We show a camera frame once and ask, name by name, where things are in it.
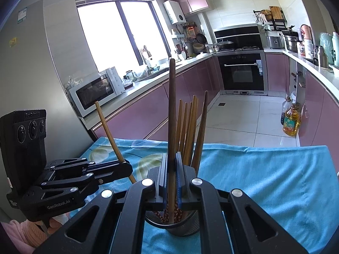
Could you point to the black mesh utensil holder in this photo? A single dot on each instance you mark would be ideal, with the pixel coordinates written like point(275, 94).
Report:
point(182, 229)

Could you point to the black wall rack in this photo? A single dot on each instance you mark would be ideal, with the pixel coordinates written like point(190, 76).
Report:
point(270, 22)

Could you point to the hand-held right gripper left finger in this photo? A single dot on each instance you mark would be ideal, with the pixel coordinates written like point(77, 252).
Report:
point(163, 185)

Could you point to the light green kettle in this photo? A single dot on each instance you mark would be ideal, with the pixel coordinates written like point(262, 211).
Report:
point(325, 47)

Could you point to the grey refrigerator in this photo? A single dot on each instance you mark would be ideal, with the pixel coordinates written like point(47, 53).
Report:
point(39, 71)

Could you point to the black range hood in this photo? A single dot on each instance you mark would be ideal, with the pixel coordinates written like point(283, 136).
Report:
point(238, 35)

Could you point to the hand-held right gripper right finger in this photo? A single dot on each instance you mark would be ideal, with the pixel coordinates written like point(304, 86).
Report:
point(180, 185)

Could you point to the pink base cabinets with sink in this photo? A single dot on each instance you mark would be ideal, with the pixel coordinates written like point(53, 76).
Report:
point(148, 92)

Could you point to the hanging black frying pan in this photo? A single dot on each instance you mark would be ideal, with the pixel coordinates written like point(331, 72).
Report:
point(201, 38)

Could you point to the pink wall cabinet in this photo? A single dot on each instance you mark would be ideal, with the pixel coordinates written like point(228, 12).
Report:
point(189, 0)

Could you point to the white thermos bottle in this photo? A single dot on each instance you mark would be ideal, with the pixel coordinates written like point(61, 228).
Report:
point(335, 49)

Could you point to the blue floral tablecloth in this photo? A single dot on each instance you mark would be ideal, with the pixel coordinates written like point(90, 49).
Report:
point(251, 180)

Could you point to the pink base cabinets open shelf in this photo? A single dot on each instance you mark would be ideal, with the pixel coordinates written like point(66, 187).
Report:
point(315, 103)

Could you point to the yellow cooking oil bottle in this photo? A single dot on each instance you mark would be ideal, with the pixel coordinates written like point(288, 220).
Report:
point(291, 123)

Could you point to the small steel kettle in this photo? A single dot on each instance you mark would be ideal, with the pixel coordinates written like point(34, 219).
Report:
point(212, 48)

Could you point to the kitchen window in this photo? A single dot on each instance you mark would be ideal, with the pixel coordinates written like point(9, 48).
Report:
point(106, 37)

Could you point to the clear plastic bottle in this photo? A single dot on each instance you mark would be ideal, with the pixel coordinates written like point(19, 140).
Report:
point(285, 111)

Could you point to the white microwave oven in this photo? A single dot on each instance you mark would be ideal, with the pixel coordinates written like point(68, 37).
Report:
point(92, 92)

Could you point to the black built-in oven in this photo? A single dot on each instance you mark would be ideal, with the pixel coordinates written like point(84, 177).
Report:
point(241, 71)

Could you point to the white wall water heater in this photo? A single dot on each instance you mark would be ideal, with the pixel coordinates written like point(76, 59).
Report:
point(174, 12)

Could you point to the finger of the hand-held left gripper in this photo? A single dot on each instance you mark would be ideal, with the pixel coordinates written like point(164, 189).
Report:
point(163, 185)
point(114, 178)

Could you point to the stainless steel flask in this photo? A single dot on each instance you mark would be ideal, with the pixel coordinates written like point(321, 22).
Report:
point(321, 57)

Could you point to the person's left forearm pink sleeve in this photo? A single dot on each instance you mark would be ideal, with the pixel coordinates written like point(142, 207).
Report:
point(23, 235)

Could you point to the stainless steel steamer pot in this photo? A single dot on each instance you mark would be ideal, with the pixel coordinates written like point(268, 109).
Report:
point(290, 41)

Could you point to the black wok with lid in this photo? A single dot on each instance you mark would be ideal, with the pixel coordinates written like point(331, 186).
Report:
point(225, 45)

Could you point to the person's left hand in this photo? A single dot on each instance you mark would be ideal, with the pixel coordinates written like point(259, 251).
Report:
point(57, 225)

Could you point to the wooden cutting board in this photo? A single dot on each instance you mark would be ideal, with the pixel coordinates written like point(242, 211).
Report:
point(276, 12)

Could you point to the white vent pipe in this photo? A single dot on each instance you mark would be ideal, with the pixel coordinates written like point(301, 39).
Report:
point(203, 23)

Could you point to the pink thermos jug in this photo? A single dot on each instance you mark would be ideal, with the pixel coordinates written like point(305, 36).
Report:
point(306, 33)

